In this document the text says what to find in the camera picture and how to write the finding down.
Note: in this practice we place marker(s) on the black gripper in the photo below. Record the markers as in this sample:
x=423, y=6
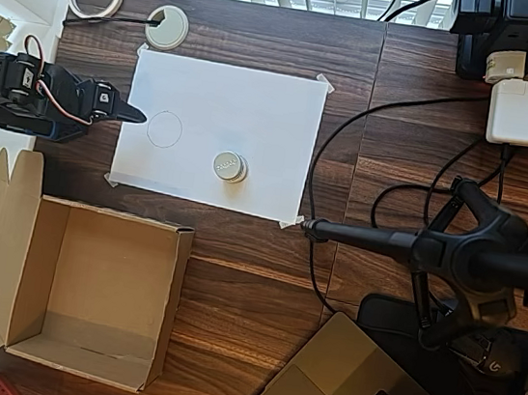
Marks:
x=103, y=100

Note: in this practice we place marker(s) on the small jar with silver lid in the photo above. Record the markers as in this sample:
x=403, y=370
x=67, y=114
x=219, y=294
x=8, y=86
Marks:
x=229, y=166

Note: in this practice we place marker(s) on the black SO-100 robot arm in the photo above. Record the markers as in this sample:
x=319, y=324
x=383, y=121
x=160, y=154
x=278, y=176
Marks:
x=15, y=87

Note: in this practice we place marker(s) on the open brown cardboard box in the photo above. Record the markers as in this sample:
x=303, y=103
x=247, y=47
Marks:
x=100, y=293

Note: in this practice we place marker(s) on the masking tape piece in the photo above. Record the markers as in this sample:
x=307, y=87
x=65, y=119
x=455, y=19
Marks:
x=142, y=48
x=326, y=84
x=109, y=179
x=292, y=222

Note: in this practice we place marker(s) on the white round desk grommet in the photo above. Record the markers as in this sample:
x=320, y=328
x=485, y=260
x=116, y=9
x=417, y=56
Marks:
x=168, y=36

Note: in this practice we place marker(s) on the white paper sheet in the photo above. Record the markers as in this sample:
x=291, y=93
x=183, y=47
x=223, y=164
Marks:
x=237, y=101

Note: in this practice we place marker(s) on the black mouse pad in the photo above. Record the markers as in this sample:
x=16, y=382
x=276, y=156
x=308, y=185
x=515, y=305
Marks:
x=380, y=310

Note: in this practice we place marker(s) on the grey laptop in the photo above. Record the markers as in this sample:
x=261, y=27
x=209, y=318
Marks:
x=327, y=386

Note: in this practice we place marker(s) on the black power strip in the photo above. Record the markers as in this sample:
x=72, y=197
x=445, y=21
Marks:
x=478, y=11

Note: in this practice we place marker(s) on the black tripod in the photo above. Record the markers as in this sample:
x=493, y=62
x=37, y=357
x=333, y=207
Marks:
x=470, y=259

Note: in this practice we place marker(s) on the small white plug adapter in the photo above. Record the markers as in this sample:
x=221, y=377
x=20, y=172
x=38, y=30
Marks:
x=505, y=66

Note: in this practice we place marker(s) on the black computer mouse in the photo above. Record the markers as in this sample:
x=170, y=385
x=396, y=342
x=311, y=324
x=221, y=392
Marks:
x=498, y=357

